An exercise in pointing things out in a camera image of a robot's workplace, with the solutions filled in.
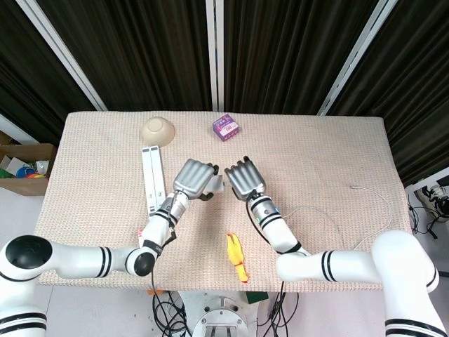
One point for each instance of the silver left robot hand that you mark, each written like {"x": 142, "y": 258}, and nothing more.
{"x": 193, "y": 179}

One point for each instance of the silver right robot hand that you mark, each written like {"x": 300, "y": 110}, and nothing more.
{"x": 245, "y": 179}

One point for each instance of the white charger block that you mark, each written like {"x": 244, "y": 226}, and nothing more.
{"x": 217, "y": 184}

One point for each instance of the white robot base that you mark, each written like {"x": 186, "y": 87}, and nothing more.
{"x": 219, "y": 319}

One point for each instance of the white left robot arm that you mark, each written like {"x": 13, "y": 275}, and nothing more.
{"x": 77, "y": 261}

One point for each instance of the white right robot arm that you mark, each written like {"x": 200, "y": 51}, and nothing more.
{"x": 343, "y": 267}

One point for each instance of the green block under table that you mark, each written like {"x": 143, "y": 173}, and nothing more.
{"x": 256, "y": 297}

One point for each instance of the long white power strip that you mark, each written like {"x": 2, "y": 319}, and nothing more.
{"x": 153, "y": 175}

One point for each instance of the small purple box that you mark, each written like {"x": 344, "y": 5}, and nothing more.
{"x": 225, "y": 127}

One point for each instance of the beige upturned bowl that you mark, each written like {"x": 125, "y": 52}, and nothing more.
{"x": 157, "y": 130}

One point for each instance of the beige woven tablecloth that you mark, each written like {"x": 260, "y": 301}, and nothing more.
{"x": 301, "y": 151}

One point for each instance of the yellow rubber chicken toy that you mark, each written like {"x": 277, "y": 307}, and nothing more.
{"x": 235, "y": 252}

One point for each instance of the black curtain panel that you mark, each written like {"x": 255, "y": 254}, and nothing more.
{"x": 28, "y": 77}
{"x": 287, "y": 52}
{"x": 421, "y": 87}
{"x": 133, "y": 52}

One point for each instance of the cardboard box with clutter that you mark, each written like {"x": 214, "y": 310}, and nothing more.
{"x": 31, "y": 154}

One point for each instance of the black and white sneaker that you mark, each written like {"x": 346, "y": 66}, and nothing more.
{"x": 436, "y": 194}

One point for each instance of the aluminium frame post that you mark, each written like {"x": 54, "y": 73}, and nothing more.
{"x": 214, "y": 52}
{"x": 59, "y": 49}
{"x": 358, "y": 52}

